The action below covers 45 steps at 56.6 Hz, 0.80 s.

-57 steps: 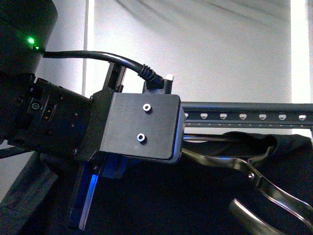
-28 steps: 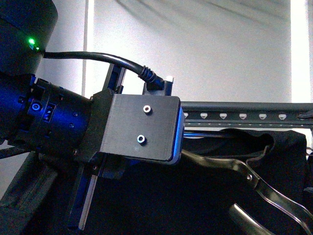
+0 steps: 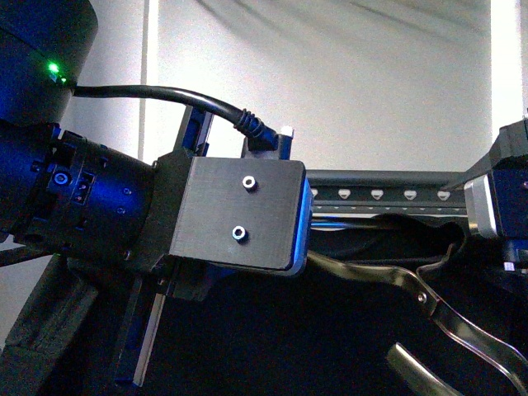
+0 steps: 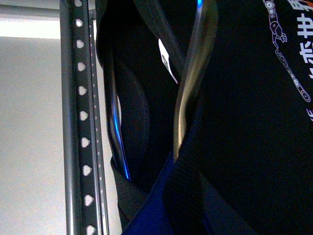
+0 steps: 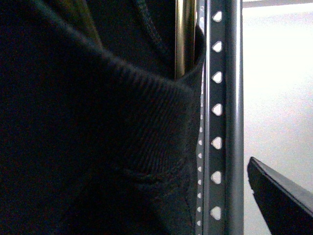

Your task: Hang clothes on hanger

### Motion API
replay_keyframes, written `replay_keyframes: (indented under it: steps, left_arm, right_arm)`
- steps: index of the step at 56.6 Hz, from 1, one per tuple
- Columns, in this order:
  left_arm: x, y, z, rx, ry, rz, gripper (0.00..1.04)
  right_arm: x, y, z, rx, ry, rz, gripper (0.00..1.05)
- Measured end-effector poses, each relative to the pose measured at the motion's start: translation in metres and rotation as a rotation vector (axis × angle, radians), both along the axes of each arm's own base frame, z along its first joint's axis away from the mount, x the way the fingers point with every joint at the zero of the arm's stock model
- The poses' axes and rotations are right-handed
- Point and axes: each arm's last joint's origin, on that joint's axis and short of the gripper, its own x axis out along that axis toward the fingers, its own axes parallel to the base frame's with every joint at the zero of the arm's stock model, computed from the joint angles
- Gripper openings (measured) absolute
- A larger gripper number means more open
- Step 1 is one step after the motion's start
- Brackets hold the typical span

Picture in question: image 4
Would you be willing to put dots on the black t-shirt large back print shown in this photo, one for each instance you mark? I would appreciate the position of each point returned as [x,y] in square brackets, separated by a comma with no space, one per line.
[245,165]

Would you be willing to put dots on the silver metal hanger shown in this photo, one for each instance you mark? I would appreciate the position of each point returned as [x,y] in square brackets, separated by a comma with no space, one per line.
[191,69]

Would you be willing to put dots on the perforated metal rack post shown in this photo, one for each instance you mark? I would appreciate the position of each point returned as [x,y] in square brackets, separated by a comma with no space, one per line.
[86,203]

